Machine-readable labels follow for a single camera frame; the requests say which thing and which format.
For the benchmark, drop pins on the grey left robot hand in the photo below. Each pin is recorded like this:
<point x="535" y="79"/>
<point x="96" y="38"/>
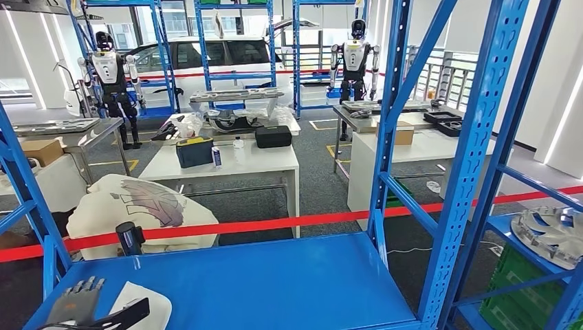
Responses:
<point x="75" y="305"/>

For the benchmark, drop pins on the white curved plastic part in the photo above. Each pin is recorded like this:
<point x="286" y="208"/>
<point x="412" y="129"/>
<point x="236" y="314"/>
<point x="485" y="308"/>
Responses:
<point x="157" y="316"/>

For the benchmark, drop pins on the steel workbench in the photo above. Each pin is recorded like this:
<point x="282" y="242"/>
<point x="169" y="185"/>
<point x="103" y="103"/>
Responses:
<point x="93" y="134"/>
<point x="357" y="121"/>

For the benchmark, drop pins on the black curved car part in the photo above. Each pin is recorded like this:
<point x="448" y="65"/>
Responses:
<point x="230" y="124"/>

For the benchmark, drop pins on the person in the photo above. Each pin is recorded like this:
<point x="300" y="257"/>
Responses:
<point x="104" y="214"/>

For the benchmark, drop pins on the white desk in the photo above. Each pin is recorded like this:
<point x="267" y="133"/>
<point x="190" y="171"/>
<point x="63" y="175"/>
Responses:
<point x="66" y="184"/>

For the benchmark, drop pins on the brown cardboard box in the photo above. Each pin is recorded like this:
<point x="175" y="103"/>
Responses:
<point x="406" y="135"/>
<point x="42" y="152"/>

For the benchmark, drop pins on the black yellow tool case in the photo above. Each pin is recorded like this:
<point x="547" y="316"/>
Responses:
<point x="195" y="153"/>

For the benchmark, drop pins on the blue storage rack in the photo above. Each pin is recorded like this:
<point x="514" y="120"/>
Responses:
<point x="273" y="282"/>
<point x="295" y="55"/>
<point x="501" y="227"/>
<point x="155" y="112"/>
<point x="239" y="75"/>

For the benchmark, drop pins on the blue white spray can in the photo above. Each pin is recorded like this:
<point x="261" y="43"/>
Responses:
<point x="217" y="157"/>

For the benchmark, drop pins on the clear plastic bag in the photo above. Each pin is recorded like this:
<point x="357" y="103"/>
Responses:
<point x="189" y="125"/>

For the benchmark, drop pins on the red barrier tape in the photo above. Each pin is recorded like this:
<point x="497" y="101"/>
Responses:
<point x="273" y="223"/>

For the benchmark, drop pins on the small clear bottle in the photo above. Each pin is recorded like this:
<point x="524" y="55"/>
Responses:
<point x="238" y="144"/>

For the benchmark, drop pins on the white table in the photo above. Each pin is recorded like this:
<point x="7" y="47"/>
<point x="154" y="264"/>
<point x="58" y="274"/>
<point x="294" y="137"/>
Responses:
<point x="423" y="145"/>
<point x="255" y="160"/>

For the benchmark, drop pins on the white black humanoid robot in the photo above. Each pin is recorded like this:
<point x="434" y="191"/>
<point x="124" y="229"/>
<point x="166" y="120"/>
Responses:
<point x="354" y="56"/>
<point x="107" y="69"/>

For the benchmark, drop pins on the white car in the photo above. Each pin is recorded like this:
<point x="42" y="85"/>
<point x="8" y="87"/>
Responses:
<point x="186" y="81"/>

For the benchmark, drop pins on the black hard case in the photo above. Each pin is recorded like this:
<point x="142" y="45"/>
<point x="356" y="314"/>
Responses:
<point x="273" y="136"/>

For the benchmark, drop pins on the long grey moulded panel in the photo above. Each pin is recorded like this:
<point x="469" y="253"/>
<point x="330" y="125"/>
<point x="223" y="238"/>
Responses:
<point x="234" y="94"/>

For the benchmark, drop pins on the blue plastic bin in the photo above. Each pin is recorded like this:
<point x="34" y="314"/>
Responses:
<point x="333" y="95"/>

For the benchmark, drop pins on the green plastic crate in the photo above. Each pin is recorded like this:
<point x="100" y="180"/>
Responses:
<point x="401" y="196"/>
<point x="524" y="303"/>

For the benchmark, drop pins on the black plastic tray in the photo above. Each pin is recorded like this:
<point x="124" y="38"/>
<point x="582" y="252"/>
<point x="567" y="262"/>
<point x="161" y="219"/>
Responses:
<point x="442" y="116"/>
<point x="451" y="129"/>

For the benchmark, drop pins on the white metal railing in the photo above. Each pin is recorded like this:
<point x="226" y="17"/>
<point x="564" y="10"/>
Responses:
<point x="448" y="75"/>

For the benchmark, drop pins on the round silver metal casting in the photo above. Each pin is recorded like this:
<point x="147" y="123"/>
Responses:
<point x="549" y="239"/>

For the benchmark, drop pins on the black wrist bracket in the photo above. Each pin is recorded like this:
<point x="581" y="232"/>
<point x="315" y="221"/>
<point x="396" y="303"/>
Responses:
<point x="127" y="314"/>

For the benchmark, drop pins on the black barrier post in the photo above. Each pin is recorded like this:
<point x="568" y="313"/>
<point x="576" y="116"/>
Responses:
<point x="130" y="238"/>

